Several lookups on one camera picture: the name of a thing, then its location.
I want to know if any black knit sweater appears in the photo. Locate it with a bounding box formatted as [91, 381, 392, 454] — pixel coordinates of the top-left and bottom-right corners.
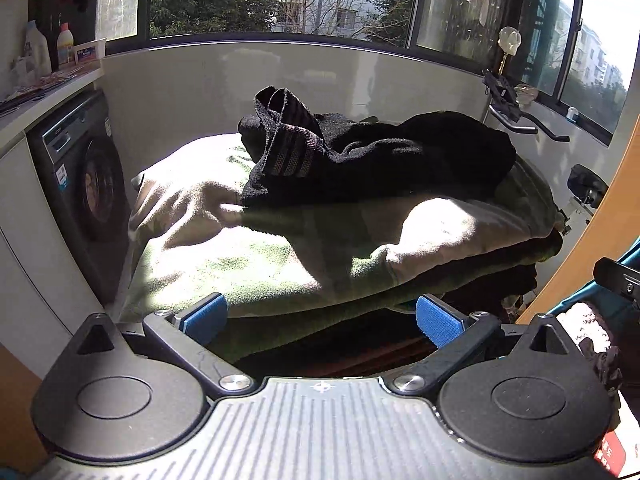
[238, 110, 517, 209]

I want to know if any black exercise bike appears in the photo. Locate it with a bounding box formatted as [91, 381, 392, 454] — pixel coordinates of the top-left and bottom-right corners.
[481, 68, 610, 235]

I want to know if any fuzzy beige mat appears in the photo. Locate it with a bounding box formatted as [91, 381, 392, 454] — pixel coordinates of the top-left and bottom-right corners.
[556, 301, 624, 394]

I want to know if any teal curtain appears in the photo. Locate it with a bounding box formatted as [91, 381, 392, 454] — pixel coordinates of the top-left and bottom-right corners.
[549, 240, 640, 323]

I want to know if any stack of folded clothes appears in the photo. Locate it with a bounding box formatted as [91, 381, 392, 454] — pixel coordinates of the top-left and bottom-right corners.
[119, 130, 567, 367]

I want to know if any small white box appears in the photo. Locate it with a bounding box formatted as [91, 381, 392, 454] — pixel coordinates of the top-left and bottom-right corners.
[74, 38, 107, 65]

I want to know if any window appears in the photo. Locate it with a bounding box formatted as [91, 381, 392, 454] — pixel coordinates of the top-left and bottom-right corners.
[94, 0, 632, 147]

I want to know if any white detergent bottle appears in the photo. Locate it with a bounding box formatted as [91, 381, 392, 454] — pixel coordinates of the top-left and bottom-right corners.
[24, 20, 53, 79]

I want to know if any white skull ornament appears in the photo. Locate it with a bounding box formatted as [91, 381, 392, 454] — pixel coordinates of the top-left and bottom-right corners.
[498, 26, 523, 74]

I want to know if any dark grey washing machine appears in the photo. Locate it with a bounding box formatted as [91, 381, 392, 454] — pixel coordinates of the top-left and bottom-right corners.
[27, 89, 134, 307]

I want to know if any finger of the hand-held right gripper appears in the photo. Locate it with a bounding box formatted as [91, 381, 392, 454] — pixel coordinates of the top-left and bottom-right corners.
[592, 257, 640, 309]

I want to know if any yellow bottle with red cap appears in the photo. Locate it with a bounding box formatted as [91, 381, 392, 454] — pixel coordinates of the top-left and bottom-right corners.
[56, 22, 76, 69]

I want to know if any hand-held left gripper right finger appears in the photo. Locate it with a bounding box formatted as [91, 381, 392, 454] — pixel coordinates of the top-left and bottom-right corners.
[387, 294, 576, 396]

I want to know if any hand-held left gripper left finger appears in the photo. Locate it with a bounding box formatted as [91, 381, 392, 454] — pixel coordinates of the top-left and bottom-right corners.
[70, 291, 256, 396]

